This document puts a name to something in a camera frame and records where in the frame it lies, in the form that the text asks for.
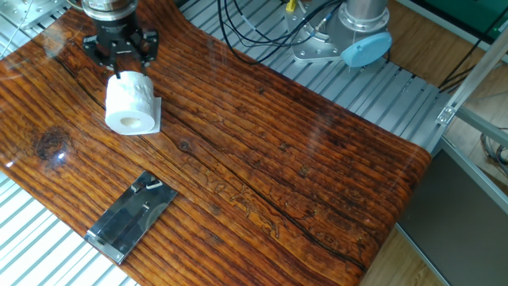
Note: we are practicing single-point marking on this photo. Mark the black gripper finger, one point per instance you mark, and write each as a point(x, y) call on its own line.
point(150, 45)
point(95, 49)

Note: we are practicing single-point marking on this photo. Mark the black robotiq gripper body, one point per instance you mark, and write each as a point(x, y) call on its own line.
point(117, 35)

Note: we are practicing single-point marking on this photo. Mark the white toilet paper roll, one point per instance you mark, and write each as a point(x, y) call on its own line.
point(129, 99)

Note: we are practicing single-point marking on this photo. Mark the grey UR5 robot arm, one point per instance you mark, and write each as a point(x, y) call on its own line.
point(365, 12)

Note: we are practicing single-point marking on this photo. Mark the chrome toilet paper holder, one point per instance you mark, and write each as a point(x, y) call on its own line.
point(127, 218)

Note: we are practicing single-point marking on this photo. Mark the silver wrist coupling flange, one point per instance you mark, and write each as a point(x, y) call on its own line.
point(109, 8)

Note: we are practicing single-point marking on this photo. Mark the silver perforated mounting plate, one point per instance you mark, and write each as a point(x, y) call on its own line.
point(31, 10)

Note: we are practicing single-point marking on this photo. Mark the glossy wood pattern mat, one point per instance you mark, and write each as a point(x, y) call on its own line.
point(258, 159)

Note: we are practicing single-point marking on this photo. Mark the grey panel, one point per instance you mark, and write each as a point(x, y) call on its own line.
point(456, 222)

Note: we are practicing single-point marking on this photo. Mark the aluminium frame profile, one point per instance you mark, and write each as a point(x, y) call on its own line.
point(476, 67)

